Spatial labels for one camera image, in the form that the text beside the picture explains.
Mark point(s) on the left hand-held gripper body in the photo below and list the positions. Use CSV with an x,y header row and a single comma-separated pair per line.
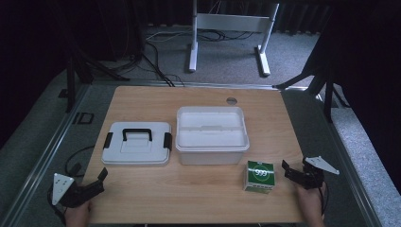
x,y
80,194

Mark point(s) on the green and white box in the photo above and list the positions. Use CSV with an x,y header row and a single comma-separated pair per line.
x,y
260,176

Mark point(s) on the black tripod stand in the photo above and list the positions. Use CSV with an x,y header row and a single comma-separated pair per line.
x,y
327,94
71,82

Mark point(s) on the person's right hand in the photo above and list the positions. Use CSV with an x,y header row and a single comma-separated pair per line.
x,y
310,203

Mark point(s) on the white plastic storage container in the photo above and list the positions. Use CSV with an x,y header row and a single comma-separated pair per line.
x,y
210,132

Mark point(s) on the person's left hand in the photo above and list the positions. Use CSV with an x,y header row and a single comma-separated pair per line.
x,y
78,216

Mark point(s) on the white metal desk frame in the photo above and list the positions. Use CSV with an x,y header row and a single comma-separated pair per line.
x,y
231,22

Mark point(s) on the round grey table grommet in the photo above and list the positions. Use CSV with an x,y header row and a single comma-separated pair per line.
x,y
231,101

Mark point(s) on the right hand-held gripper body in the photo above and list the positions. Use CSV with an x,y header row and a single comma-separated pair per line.
x,y
312,176

